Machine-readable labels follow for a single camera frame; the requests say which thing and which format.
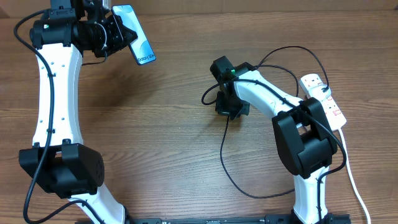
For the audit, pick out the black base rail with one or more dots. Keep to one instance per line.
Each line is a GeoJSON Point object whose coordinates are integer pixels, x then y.
{"type": "Point", "coordinates": [268, 219]}

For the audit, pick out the blue Galaxy smartphone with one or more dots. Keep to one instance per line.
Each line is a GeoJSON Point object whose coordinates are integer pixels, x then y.
{"type": "Point", "coordinates": [138, 43]}

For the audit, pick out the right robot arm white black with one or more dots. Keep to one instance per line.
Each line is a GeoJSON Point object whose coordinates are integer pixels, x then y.
{"type": "Point", "coordinates": [304, 139]}

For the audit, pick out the white charger adapter plug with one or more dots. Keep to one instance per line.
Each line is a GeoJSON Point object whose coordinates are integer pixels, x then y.
{"type": "Point", "coordinates": [320, 92]}

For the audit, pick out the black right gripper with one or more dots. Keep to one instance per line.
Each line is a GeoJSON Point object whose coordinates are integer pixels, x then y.
{"type": "Point", "coordinates": [222, 108]}

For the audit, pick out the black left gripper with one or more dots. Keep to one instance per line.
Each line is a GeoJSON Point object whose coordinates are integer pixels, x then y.
{"type": "Point", "coordinates": [122, 37]}

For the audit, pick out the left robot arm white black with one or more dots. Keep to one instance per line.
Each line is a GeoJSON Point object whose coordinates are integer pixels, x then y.
{"type": "Point", "coordinates": [58, 161]}

